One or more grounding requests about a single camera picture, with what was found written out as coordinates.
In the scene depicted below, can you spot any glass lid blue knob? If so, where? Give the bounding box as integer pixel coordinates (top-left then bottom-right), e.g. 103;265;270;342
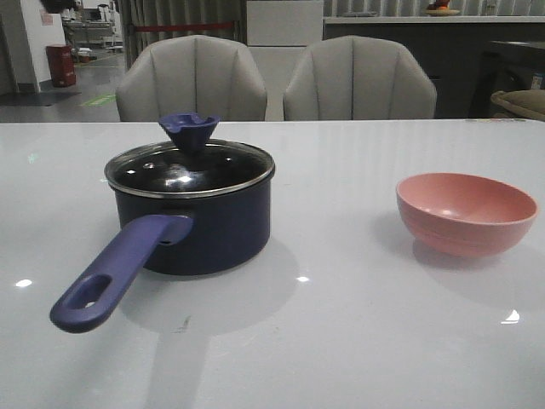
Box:
104;112;275;199

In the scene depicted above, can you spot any pink bowl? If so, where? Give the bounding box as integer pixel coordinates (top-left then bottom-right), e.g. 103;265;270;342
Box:
396;172;538;257

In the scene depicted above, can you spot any dark blue saucepan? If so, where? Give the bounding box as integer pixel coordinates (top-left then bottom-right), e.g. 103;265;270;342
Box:
49;140;276;334

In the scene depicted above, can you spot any left grey chair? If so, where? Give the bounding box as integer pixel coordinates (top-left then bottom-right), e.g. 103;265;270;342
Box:
116;35;267;122

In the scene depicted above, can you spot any grey chair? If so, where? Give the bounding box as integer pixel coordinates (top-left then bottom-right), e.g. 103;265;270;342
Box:
116;35;267;122
283;36;437;121

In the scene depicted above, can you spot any right grey chair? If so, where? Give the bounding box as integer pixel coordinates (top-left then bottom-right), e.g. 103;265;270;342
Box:
283;36;437;121

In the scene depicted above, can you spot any white pillar cabinet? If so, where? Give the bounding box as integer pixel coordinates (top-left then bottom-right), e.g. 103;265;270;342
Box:
246;1;324;121

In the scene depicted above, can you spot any dark grey counter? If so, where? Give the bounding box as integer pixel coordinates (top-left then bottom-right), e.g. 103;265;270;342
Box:
324;16;544;118

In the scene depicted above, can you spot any fruit plate on counter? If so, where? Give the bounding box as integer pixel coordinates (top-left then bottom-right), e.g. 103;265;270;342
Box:
424;0;460;17

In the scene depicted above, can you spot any red bin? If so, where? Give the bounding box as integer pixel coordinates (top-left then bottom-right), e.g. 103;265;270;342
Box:
46;44;77;88

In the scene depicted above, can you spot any beige cushion seat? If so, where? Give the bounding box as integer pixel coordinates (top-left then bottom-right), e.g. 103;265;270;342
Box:
490;89;545;121

